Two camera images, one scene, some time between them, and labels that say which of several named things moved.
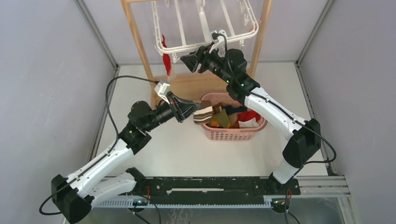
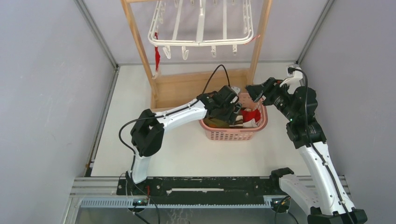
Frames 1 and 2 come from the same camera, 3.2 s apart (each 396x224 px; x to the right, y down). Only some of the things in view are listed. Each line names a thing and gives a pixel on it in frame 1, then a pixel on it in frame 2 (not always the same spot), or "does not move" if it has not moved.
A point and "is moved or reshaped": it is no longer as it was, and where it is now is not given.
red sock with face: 166,59 → 157,58
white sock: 248,123 does not move
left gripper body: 178,109 → 226,114
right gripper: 205,53 → 269,87
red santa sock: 244,115 does not move
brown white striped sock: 203,115 → 238,123
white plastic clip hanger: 159,48 is moved or reshaped
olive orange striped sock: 221,119 does not move
